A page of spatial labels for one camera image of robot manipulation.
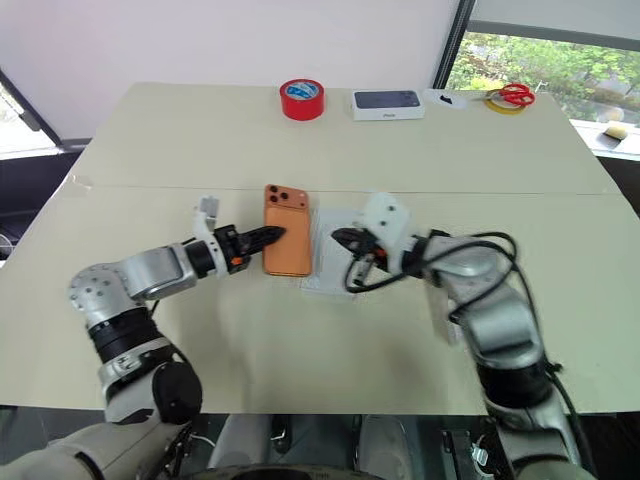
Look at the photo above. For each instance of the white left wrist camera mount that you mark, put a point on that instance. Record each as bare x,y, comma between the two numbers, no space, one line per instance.
207,235

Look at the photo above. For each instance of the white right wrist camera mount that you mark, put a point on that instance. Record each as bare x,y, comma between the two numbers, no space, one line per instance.
387,220

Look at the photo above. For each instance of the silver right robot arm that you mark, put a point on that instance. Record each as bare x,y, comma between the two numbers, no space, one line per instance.
500,320

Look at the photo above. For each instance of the white phone box with print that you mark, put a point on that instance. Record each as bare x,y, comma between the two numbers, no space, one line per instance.
387,107

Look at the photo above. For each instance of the red tape roll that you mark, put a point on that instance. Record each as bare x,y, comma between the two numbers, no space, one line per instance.
301,107

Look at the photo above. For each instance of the black slanted frame bar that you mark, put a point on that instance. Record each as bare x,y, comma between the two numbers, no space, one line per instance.
30,107

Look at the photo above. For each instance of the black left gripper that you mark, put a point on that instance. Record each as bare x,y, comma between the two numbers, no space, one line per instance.
234,250

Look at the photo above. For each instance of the orange smartphone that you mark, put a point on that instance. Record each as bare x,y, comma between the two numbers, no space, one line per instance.
287,250

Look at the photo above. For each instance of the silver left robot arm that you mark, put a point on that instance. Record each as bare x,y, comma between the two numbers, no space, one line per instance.
150,272

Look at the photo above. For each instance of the yellow sponge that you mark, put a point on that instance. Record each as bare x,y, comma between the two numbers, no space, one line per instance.
616,133

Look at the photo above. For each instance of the black window frame post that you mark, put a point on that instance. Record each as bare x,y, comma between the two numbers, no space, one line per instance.
452,45

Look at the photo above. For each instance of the grey rounded robot leg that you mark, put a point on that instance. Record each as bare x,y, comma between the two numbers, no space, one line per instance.
242,442
385,445

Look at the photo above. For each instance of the clear bag with black item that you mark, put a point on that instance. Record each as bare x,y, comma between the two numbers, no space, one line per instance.
445,98

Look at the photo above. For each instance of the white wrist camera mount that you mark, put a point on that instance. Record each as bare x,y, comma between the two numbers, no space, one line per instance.
207,235
387,220

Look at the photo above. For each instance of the yellow tape roll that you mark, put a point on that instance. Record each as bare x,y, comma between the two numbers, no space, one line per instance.
505,108

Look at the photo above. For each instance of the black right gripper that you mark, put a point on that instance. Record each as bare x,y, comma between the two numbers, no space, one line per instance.
372,252

